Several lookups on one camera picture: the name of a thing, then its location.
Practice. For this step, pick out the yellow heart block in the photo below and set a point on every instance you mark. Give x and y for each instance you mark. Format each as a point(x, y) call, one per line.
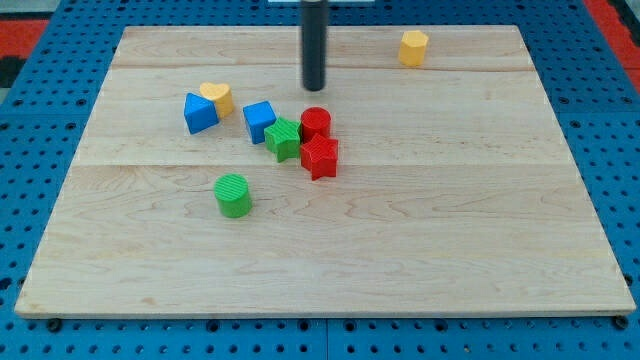
point(221, 95)

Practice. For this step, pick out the yellow hexagon block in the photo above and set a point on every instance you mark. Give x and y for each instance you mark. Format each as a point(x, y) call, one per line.
point(412, 48)

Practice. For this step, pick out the red star block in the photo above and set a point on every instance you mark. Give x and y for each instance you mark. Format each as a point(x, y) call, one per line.
point(320, 156)

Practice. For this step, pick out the green star block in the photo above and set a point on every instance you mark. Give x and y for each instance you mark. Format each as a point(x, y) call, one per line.
point(283, 139)

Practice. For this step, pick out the red cylinder block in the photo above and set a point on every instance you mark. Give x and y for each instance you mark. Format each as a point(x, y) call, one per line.
point(315, 121)

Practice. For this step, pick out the green cylinder block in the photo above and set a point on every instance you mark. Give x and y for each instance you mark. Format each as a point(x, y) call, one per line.
point(232, 194)

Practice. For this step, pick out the blue cube block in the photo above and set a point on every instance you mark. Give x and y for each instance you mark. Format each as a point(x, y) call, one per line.
point(258, 117)

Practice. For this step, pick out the blue triangle block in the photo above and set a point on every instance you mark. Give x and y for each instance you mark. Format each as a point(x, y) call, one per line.
point(199, 113)

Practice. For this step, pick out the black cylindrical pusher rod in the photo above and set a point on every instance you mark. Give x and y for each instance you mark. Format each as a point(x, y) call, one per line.
point(313, 27)

